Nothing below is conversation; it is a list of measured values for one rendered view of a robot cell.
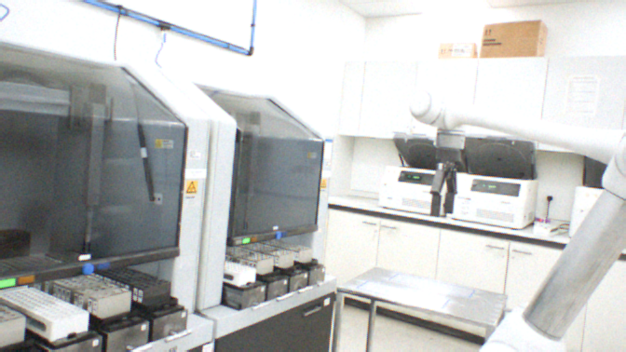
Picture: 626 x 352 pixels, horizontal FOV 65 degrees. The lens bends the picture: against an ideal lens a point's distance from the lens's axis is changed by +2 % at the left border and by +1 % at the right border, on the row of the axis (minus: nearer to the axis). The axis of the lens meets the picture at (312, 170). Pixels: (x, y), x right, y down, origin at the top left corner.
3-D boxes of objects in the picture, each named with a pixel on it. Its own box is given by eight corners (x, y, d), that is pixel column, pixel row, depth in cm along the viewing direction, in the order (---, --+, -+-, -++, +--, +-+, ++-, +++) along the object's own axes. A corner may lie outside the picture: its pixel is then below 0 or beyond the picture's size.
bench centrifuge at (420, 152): (375, 207, 411) (383, 131, 408) (405, 204, 462) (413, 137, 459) (439, 218, 379) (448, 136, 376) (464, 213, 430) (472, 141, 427)
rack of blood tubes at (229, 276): (183, 272, 200) (185, 257, 200) (202, 268, 209) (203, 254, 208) (238, 290, 184) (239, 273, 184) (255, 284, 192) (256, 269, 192)
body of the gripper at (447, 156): (456, 149, 150) (453, 179, 151) (464, 150, 157) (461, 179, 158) (433, 147, 154) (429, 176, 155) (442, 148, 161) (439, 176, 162)
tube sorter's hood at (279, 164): (143, 224, 211) (155, 77, 207) (238, 214, 262) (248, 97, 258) (232, 247, 183) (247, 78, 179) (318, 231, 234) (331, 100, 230)
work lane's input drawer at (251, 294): (125, 271, 218) (127, 250, 217) (151, 265, 230) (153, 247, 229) (250, 314, 179) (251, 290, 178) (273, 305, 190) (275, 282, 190)
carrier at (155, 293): (166, 298, 163) (168, 280, 162) (170, 299, 161) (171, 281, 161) (136, 305, 153) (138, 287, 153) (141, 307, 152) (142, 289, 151)
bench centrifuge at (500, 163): (444, 219, 378) (454, 130, 374) (466, 213, 430) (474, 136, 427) (522, 231, 348) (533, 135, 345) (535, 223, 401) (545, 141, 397)
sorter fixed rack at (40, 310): (-7, 316, 141) (-6, 294, 141) (30, 307, 149) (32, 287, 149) (50, 346, 125) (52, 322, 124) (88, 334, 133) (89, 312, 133)
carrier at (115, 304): (126, 308, 150) (128, 290, 149) (130, 310, 149) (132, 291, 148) (91, 318, 140) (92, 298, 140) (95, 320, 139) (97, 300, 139)
